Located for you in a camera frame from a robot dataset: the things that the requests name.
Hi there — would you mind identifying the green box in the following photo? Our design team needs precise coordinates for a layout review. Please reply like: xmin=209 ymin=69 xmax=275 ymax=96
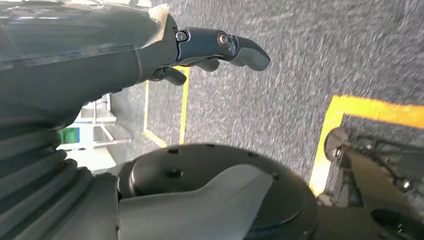
xmin=58 ymin=127 xmax=81 ymax=146

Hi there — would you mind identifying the robot hip joint black grey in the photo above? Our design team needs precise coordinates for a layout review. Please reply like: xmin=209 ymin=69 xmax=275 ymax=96
xmin=117 ymin=143 xmax=320 ymax=240

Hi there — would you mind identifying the steel workbench table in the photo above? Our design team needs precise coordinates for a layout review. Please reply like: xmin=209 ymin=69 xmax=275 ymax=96
xmin=78 ymin=93 xmax=133 ymax=149

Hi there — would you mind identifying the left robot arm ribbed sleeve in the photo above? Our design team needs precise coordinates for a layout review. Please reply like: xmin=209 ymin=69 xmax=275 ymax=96
xmin=0 ymin=127 xmax=119 ymax=240

